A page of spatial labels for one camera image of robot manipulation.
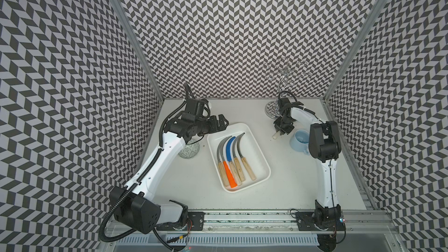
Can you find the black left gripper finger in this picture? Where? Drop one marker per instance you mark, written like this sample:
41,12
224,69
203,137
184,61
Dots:
219,122
214,128

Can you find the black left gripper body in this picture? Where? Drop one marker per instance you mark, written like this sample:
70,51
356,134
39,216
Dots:
202,125

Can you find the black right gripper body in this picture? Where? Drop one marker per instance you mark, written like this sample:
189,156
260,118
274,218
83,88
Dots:
284,122

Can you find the light blue mug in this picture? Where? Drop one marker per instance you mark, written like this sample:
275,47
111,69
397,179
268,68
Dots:
299,142

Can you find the wooden handle sickle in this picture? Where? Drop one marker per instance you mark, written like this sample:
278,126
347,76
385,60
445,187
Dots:
243,159
236,159

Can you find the white plastic storage box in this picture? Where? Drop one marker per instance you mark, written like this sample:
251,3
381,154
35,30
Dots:
250,150

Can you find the orange collar sickle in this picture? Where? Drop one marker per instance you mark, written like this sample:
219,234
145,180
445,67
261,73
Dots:
229,175

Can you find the blue blade sickle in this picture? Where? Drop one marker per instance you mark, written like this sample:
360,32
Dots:
231,161

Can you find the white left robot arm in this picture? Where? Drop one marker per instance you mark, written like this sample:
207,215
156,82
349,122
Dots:
132,206

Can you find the clear glass cup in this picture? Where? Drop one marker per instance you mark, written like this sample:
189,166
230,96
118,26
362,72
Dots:
190,150

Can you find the chrome wire stand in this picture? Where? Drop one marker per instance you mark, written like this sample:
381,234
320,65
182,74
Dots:
280,71

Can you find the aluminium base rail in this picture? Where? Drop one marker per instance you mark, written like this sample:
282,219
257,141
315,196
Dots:
239,228

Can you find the aluminium corner post right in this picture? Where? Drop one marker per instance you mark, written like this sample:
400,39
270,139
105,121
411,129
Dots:
357,43

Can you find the aluminium corner post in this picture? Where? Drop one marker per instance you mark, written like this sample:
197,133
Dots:
132,37
357,43

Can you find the aluminium corner post left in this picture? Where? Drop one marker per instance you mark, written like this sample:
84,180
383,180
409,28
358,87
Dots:
132,37

